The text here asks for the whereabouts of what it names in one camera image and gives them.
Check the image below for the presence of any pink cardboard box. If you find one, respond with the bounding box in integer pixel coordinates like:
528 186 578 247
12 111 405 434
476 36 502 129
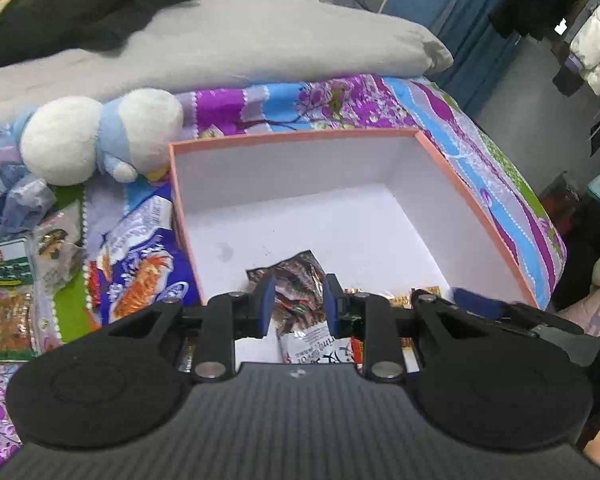
168 128 540 361

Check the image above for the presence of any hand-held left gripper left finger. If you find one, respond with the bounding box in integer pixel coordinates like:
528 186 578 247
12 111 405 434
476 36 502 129
107 275 277 382

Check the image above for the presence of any purple floral bed sheet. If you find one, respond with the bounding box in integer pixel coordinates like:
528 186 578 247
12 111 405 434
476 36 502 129
0 74 567 471

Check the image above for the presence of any brown white snack packet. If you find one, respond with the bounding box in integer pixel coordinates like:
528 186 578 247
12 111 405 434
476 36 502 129
245 250 362 365

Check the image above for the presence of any blue curtain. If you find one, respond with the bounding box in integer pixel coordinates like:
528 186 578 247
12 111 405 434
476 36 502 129
435 0 522 117

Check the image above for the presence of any black clothing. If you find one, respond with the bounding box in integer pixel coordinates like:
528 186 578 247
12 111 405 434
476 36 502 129
0 0 204 73

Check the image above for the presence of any blue shrimp print snack packet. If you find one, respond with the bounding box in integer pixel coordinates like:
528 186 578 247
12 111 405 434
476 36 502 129
85 195 203 328

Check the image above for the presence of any grey blanket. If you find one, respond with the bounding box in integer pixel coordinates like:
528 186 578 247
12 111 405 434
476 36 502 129
0 0 454 117

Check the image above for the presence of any blue plastic bag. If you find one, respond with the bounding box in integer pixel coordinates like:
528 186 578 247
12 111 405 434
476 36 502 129
0 110 57 241

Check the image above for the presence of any white blue plush toy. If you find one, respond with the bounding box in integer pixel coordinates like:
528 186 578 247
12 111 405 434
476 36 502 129
11 88 185 187

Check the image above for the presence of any clear packet of brown snacks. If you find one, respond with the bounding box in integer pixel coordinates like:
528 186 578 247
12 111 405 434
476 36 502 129
0 237 38 362

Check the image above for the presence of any silver snack packet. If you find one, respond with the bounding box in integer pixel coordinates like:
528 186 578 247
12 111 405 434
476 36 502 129
30 210 87 297

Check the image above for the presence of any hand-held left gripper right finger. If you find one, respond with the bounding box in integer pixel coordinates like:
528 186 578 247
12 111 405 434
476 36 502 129
322 274 481 382

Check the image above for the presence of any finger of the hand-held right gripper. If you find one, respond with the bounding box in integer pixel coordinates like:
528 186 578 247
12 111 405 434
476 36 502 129
451 287 587 337

